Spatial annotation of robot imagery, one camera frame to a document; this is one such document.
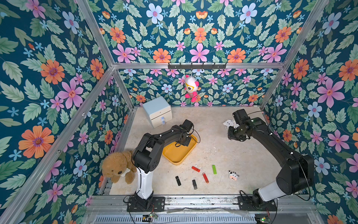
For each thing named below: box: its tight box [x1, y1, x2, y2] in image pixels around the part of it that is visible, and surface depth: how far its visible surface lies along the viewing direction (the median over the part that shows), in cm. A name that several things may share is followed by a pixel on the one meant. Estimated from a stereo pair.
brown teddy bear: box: [101, 150, 138, 185], surface depth 71 cm
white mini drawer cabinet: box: [142, 96, 173, 128], surface depth 103 cm
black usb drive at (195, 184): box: [192, 179, 198, 190], surface depth 82 cm
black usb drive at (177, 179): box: [175, 175, 182, 187], surface depth 84 cm
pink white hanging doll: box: [184, 74, 202, 103], surface depth 100 cm
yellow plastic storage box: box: [162, 133, 198, 166], surface depth 92 cm
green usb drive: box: [212, 164, 218, 175], surface depth 88 cm
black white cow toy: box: [227, 169, 240, 181], surface depth 84 cm
